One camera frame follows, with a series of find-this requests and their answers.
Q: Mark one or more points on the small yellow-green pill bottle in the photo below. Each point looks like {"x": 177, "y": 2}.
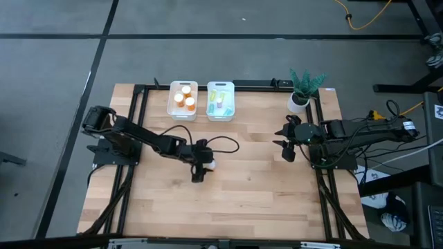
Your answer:
{"x": 222, "y": 95}

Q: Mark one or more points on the black crossbar with silver brackets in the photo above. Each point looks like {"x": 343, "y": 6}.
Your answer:
{"x": 69, "y": 242}

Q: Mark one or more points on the black computer tower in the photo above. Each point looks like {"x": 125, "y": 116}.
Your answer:
{"x": 434, "y": 145}

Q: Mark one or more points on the white and blue bag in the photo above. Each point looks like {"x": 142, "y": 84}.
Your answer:
{"x": 394, "y": 221}

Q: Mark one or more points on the small purple pill bottle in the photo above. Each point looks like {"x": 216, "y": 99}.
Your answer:
{"x": 219, "y": 102}

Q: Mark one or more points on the white plastic bin teal sticker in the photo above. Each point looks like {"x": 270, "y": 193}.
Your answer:
{"x": 221, "y": 117}

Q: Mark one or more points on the person's foot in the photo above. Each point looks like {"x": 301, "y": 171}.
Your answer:
{"x": 436, "y": 52}

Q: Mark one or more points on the black aluminium table frame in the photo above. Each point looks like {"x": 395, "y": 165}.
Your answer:
{"x": 256, "y": 89}

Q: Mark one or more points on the large orange pill bottle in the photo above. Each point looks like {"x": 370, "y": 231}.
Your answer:
{"x": 190, "y": 102}
{"x": 179, "y": 98}
{"x": 186, "y": 90}
{"x": 211, "y": 164}

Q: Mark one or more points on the dark grey furniture leg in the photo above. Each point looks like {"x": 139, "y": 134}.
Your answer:
{"x": 10, "y": 159}

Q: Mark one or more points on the green artificial plant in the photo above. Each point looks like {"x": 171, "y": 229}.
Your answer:
{"x": 304, "y": 84}

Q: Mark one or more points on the white plant pot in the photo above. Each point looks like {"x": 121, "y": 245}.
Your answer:
{"x": 296, "y": 105}

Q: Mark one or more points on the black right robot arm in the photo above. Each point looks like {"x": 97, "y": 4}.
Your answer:
{"x": 367, "y": 133}

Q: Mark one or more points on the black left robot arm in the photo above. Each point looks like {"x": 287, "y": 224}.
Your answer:
{"x": 138, "y": 135}

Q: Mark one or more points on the black desk leg frame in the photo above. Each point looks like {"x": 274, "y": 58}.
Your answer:
{"x": 398, "y": 88}

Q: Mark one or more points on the black power strip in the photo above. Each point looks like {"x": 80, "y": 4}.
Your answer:
{"x": 261, "y": 83}

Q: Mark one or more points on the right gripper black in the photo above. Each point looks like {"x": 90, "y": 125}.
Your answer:
{"x": 309, "y": 134}

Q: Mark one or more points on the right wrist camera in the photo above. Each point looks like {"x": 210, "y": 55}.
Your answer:
{"x": 288, "y": 154}

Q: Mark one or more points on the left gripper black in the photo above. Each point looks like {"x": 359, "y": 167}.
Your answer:
{"x": 202, "y": 152}

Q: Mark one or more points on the black case with keyboard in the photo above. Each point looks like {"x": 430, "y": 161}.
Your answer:
{"x": 424, "y": 214}

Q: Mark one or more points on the small yellow pill bottle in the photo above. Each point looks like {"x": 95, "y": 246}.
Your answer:
{"x": 213, "y": 95}

